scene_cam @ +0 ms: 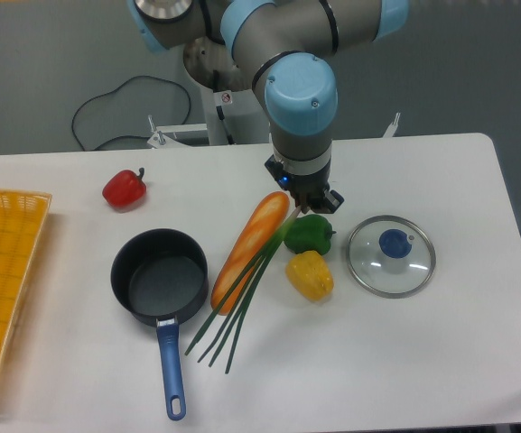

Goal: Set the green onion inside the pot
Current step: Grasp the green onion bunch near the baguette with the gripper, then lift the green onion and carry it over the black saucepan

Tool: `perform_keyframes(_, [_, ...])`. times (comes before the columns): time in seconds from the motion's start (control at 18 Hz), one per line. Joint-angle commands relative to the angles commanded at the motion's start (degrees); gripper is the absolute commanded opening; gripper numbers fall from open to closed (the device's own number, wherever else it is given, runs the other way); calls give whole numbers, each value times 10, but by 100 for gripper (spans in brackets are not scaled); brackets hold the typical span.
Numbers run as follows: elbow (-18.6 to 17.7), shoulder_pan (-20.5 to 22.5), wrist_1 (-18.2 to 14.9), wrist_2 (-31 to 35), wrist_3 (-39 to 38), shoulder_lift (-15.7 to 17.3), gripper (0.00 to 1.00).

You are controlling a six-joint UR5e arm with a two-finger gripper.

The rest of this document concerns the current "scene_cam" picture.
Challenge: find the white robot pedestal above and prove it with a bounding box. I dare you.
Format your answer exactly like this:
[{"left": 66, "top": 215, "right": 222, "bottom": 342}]
[{"left": 182, "top": 38, "right": 271, "bottom": 146}]

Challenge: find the yellow bell pepper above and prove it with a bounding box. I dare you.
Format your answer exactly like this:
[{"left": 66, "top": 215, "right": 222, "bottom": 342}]
[{"left": 285, "top": 250, "right": 334, "bottom": 301}]

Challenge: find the green onion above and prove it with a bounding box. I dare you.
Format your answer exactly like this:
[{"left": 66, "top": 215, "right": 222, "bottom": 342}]
[{"left": 184, "top": 206, "right": 302, "bottom": 374}]

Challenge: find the glass lid with blue knob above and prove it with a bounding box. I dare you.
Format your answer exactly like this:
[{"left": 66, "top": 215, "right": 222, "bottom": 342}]
[{"left": 346, "top": 215, "right": 437, "bottom": 299}]

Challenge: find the red bell pepper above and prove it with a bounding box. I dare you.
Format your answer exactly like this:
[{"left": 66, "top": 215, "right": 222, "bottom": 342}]
[{"left": 102, "top": 167, "right": 147, "bottom": 209}]

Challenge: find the dark pot with blue handle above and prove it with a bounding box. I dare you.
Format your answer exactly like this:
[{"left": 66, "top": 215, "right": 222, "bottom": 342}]
[{"left": 110, "top": 228, "right": 209, "bottom": 421}]

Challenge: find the white table frame bracket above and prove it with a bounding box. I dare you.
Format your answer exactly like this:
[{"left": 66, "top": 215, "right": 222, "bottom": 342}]
[{"left": 146, "top": 115, "right": 209, "bottom": 149}]

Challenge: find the black cable on floor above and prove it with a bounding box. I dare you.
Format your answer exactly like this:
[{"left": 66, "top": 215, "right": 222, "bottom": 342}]
[{"left": 70, "top": 75, "right": 192, "bottom": 152}]

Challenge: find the orange baguette bread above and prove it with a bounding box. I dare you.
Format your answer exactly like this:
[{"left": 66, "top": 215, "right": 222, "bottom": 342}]
[{"left": 210, "top": 191, "right": 290, "bottom": 309}]

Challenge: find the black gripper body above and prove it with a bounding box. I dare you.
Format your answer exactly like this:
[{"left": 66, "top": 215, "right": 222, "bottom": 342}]
[{"left": 265, "top": 154, "right": 330, "bottom": 198}]

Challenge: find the green bell pepper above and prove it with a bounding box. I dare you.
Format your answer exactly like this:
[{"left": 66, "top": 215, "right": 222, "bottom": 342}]
[{"left": 284, "top": 214, "right": 335, "bottom": 255}]

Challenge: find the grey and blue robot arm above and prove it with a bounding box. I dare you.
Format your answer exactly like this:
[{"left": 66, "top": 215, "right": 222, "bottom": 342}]
[{"left": 128, "top": 1, "right": 409, "bottom": 214}]

